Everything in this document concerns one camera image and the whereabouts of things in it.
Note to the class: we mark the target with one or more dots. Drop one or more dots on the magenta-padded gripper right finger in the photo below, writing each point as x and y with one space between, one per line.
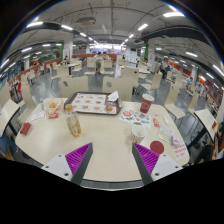
165 165

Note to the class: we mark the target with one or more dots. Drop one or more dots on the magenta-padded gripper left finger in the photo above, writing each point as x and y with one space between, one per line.
56 165

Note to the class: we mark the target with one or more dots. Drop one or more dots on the clear bottle with yellow cap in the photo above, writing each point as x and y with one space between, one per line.
73 125

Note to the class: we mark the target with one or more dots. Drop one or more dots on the flat round red coaster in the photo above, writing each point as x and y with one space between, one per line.
157 147

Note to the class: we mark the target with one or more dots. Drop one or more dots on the white sign with red text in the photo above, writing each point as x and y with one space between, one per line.
180 151

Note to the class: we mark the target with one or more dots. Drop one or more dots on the white patterned mug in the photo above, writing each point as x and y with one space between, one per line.
137 135

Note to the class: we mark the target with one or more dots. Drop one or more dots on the red sauce packet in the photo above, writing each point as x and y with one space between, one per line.
156 122

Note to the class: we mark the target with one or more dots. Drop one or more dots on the crumpled white tissue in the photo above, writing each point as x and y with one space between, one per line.
166 120

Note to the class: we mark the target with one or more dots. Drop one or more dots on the red wallet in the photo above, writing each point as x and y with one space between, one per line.
25 128

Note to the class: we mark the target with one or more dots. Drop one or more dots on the small red snack packet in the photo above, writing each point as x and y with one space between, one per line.
53 116

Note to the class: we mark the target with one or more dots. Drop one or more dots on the white paper receipt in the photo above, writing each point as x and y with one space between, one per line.
37 116

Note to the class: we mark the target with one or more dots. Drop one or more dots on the colourful sticker sheet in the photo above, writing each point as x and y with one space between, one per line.
135 118

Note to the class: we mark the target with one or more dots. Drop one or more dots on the beige side table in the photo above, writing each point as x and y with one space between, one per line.
205 121
7 115

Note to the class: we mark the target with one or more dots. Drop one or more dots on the person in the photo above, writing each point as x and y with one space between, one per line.
188 81
220 141
98 61
164 68

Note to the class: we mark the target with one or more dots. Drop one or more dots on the beige wooden chair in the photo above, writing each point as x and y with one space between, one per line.
173 103
116 86
74 86

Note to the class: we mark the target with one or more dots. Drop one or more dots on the red paper cup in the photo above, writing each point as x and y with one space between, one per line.
146 105

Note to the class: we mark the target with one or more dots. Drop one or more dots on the small red table sign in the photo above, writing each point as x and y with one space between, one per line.
214 125

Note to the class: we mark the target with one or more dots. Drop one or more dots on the printed paper tray liner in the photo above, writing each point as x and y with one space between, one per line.
88 102

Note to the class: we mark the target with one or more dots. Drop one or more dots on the round fried food piece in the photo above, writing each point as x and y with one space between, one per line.
109 108

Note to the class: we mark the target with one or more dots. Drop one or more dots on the white paper napkin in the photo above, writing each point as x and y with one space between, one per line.
113 96

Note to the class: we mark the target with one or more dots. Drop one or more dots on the group of beige chairs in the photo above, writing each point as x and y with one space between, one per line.
130 71

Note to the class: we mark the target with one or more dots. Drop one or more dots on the ceiling air conditioner unit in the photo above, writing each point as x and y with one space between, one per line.
86 21

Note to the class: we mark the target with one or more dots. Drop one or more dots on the group of ceiling lights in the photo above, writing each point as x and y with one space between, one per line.
173 14

